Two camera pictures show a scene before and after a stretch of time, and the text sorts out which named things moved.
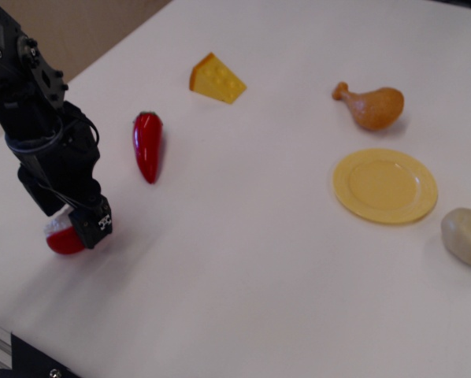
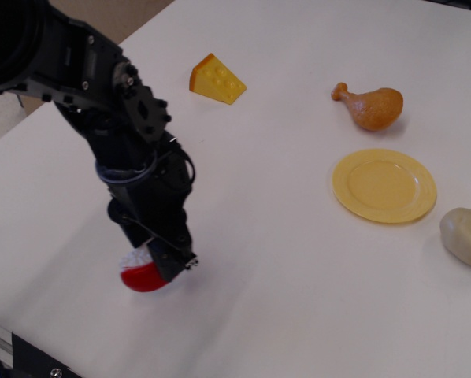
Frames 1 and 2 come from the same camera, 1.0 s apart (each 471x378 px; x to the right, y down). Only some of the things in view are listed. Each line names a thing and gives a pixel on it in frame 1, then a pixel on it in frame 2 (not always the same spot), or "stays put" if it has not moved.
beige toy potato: (464, 231) stays put
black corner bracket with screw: (28, 361) stays put
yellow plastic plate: (386, 186) stays put
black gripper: (66, 158) → (151, 183)
